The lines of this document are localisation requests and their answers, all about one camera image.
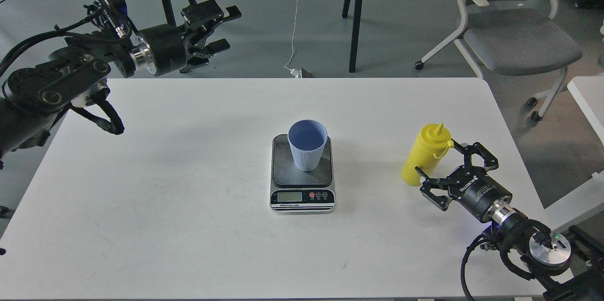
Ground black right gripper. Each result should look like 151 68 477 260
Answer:
414 138 513 224

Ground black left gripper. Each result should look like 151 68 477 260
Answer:
132 0 242 77

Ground yellow squeeze bottle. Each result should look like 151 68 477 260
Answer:
401 123 454 186

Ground blue plastic cup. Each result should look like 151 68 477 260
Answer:
287 119 328 172

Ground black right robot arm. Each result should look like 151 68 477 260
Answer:
415 142 604 301

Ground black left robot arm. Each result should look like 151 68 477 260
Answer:
0 0 242 156

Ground black digital kitchen scale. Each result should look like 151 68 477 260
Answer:
269 134 336 214

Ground grey office chair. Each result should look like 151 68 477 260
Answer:
414 0 582 122

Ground white hanging cable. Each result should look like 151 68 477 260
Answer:
284 0 302 77

